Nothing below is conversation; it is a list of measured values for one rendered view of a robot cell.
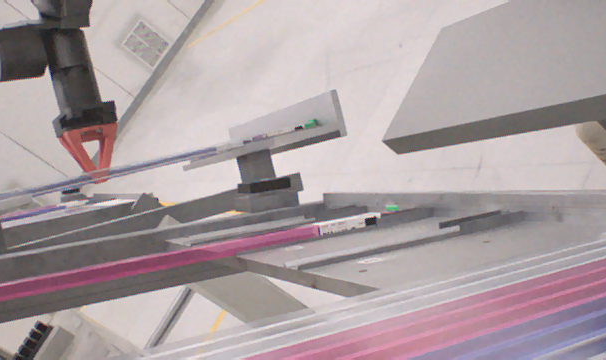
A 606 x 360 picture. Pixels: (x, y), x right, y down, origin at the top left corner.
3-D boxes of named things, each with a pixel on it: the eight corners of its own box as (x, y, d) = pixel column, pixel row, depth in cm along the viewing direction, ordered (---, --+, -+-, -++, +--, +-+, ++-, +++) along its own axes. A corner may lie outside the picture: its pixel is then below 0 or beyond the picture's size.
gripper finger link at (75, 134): (81, 187, 89) (62, 116, 88) (69, 191, 95) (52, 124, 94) (131, 175, 92) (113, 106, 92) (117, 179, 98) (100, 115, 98)
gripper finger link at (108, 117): (82, 186, 88) (63, 114, 87) (71, 190, 94) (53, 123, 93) (133, 174, 91) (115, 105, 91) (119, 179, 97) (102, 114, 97)
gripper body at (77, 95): (69, 123, 86) (54, 65, 86) (54, 134, 95) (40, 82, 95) (119, 113, 90) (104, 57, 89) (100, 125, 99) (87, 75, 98)
